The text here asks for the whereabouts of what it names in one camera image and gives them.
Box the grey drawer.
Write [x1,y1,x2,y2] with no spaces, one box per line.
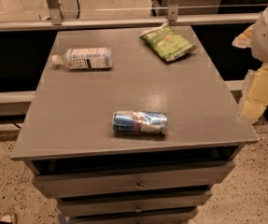
[58,190,212,217]
[34,161,235,198]
[73,208,198,224]

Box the blue silver energy drink can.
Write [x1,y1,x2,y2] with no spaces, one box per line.
[112,111,168,135]

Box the middle grey drawer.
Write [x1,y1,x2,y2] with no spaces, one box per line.
[58,190,212,217]

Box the grey drawer cabinet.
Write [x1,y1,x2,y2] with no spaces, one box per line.
[10,25,260,224]

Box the bottom grey drawer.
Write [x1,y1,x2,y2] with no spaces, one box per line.
[73,208,198,224]

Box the shoe tip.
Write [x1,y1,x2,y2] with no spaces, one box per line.
[0,213,17,224]

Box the blue plastic water bottle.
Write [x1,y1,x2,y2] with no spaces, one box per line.
[51,48,112,70]

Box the top grey drawer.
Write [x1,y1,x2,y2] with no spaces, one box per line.
[34,161,235,198]

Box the metal glass railing frame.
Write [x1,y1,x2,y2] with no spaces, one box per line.
[0,0,268,32]

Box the green chip bag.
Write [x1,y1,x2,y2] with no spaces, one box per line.
[139,23,196,63]

